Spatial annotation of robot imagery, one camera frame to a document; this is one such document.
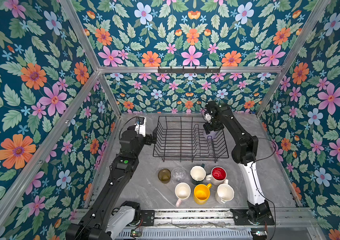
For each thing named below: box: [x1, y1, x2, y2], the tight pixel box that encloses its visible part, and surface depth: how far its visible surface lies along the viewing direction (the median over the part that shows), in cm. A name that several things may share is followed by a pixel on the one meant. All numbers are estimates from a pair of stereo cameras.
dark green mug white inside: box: [190, 163, 207, 186], surface depth 82 cm
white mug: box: [215, 179, 235, 204], surface depth 77 cm
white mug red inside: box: [205, 166, 227, 186], surface depth 84 cm
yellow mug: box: [193, 183, 212, 205], surface depth 77 cm
